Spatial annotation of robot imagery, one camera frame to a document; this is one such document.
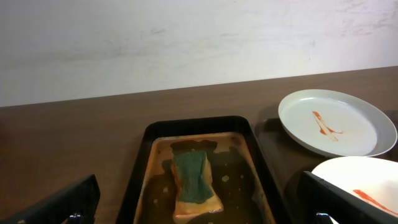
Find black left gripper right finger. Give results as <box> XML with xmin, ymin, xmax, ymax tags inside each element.
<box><xmin>298</xmin><ymin>171</ymin><xmax>397</xmax><ymax>224</ymax></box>

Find white plate with orange sauce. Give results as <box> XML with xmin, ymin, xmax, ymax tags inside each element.
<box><xmin>311</xmin><ymin>156</ymin><xmax>397</xmax><ymax>223</ymax></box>

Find yellow green scrub sponge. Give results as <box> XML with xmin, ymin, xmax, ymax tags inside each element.
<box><xmin>171</xmin><ymin>151</ymin><xmax>224</xmax><ymax>223</ymax></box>

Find grey-white plate with sauce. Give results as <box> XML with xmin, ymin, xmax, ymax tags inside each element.
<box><xmin>278</xmin><ymin>90</ymin><xmax>397</xmax><ymax>157</ymax></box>

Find small black sponge tray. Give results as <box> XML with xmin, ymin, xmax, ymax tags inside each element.
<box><xmin>117</xmin><ymin>116</ymin><xmax>290</xmax><ymax>223</ymax></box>

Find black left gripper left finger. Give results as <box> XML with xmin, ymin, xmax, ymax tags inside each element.
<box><xmin>1</xmin><ymin>174</ymin><xmax>101</xmax><ymax>224</ymax></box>

